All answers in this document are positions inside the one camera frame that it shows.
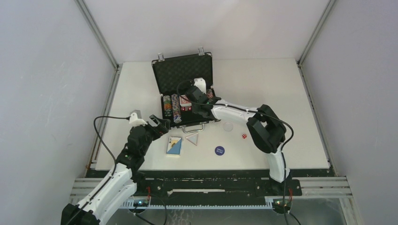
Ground red playing card deck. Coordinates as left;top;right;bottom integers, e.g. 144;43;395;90
179;95;191;107

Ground blue white card box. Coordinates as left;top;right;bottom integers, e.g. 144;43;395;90
166;136;183;156

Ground red dice in case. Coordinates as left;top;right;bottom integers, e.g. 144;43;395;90
181;106;192;112

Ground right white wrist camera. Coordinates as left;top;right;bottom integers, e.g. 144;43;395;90
194;78;207;94

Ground clear round dealer button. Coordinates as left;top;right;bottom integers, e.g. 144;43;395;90
223;122;234;132

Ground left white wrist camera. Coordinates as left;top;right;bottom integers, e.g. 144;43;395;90
129;110;147;127

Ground blue grey chip stack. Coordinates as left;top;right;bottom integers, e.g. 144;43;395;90
171;94;182;123

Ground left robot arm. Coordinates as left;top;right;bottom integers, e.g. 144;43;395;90
61;112;170;225

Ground white cable duct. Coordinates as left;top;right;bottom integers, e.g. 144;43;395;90
121;198;274;210

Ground right black camera cable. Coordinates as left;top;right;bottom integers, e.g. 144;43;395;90
176;80;294;218

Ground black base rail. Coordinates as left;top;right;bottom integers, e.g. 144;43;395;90
135;169;303;206

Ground red green chip stack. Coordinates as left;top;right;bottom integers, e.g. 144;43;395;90
206;89;214;99

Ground black aluminium poker case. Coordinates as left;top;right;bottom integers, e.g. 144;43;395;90
151;47;217;128

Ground blue small blind button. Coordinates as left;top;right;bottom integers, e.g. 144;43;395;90
214;146;225;156

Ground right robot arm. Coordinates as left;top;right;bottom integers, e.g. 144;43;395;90
181;86;294;195

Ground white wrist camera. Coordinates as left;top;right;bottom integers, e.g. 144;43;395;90
129;110;147;127
194;78;207;94

